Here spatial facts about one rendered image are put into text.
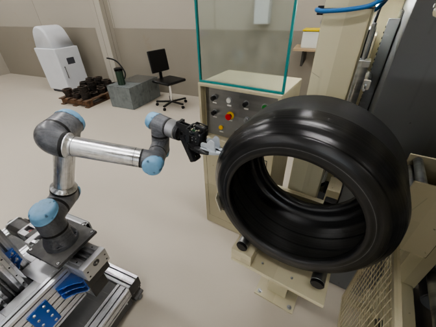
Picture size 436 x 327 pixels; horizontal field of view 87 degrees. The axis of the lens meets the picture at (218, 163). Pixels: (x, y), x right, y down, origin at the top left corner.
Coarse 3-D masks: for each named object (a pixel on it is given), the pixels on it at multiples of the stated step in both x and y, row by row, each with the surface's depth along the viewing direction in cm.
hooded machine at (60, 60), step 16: (32, 32) 495; (48, 32) 489; (64, 32) 518; (48, 48) 501; (64, 48) 511; (48, 64) 523; (64, 64) 518; (80, 64) 552; (48, 80) 553; (64, 80) 530; (80, 80) 561
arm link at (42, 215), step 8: (40, 200) 105; (48, 200) 104; (56, 200) 107; (32, 208) 101; (40, 208) 101; (48, 208) 101; (56, 208) 103; (64, 208) 108; (32, 216) 98; (40, 216) 98; (48, 216) 100; (56, 216) 103; (64, 216) 108; (32, 224) 100; (40, 224) 99; (48, 224) 101; (56, 224) 104; (64, 224) 108; (40, 232) 102; (48, 232) 103; (56, 232) 105
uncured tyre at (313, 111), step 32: (320, 96) 66; (256, 128) 61; (288, 128) 56; (320, 128) 53; (352, 128) 52; (384, 128) 60; (224, 160) 70; (256, 160) 96; (320, 160) 53; (352, 160) 50; (384, 160) 50; (224, 192) 76; (256, 192) 101; (352, 192) 52; (384, 192) 50; (256, 224) 92; (288, 224) 96; (320, 224) 92; (352, 224) 84; (384, 224) 53; (288, 256) 76; (320, 256) 80; (352, 256) 61; (384, 256) 59
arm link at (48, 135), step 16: (48, 128) 81; (64, 128) 86; (48, 144) 80; (64, 144) 80; (80, 144) 82; (96, 144) 83; (112, 144) 85; (112, 160) 85; (128, 160) 85; (144, 160) 84; (160, 160) 86
